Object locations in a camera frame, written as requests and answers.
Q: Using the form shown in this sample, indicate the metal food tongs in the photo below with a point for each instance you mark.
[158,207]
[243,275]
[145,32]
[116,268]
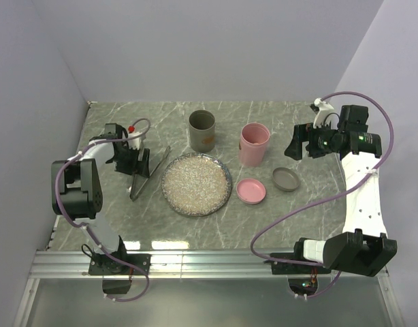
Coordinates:
[134,192]

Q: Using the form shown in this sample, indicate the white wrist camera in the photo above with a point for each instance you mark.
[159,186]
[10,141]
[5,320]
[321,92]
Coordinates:
[136,138]
[323,110]

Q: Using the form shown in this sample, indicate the pink cup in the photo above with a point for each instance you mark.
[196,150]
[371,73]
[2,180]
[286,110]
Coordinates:
[254,141]

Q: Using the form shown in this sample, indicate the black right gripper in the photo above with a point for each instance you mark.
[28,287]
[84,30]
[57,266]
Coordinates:
[303,133]

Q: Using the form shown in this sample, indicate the grey cup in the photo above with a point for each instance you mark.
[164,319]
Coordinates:
[202,131]

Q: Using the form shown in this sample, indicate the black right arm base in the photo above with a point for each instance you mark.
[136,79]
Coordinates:
[282,268]

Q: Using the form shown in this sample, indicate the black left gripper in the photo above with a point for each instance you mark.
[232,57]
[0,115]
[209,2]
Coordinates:
[141,167]

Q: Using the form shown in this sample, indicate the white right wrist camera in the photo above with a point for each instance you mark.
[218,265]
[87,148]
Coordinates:
[323,110]

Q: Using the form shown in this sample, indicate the pink round lid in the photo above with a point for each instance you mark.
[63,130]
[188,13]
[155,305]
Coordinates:
[250,191]

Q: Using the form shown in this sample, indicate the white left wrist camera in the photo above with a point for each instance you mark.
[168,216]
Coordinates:
[136,138]

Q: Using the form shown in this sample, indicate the aluminium mounting rail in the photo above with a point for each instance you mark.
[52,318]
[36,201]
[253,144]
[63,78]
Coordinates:
[174,264]

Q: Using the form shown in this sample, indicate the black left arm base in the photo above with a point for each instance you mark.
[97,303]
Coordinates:
[102,265]

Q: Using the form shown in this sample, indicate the speckled ceramic plate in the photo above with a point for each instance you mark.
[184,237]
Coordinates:
[196,184]

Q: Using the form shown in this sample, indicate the grey round lid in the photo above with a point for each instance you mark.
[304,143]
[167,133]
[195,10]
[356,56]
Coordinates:
[285,179]

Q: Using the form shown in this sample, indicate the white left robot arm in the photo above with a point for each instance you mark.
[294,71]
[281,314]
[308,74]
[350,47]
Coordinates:
[76,186]

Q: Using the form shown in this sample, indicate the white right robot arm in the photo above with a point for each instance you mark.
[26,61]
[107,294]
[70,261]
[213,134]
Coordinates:
[363,247]

